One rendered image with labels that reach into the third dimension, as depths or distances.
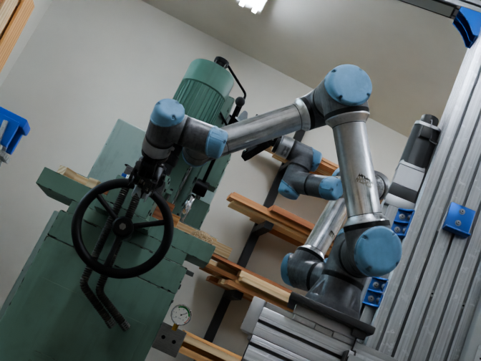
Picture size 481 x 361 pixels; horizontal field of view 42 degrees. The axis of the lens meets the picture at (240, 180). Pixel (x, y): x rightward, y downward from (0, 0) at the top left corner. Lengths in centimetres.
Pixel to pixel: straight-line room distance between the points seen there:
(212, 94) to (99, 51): 264
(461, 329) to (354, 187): 55
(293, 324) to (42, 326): 78
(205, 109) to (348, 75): 72
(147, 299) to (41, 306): 32
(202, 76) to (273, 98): 262
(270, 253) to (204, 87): 252
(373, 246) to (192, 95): 96
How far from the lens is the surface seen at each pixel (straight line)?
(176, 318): 190
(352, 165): 157
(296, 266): 222
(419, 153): 205
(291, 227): 413
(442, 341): 186
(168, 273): 197
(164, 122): 148
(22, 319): 200
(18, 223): 449
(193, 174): 238
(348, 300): 164
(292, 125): 170
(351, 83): 160
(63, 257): 200
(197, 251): 198
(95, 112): 461
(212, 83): 221
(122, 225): 179
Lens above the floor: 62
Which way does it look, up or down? 15 degrees up
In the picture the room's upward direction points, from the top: 25 degrees clockwise
